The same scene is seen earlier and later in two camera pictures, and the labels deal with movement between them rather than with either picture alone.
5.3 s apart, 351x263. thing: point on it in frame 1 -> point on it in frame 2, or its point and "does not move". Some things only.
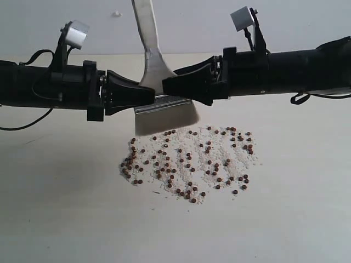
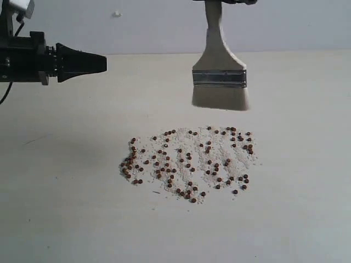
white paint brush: (168, 114) -> (219, 80)
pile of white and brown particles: (188, 164) does not move
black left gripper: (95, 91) -> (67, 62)
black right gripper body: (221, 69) -> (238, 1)
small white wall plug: (117, 15) does not move
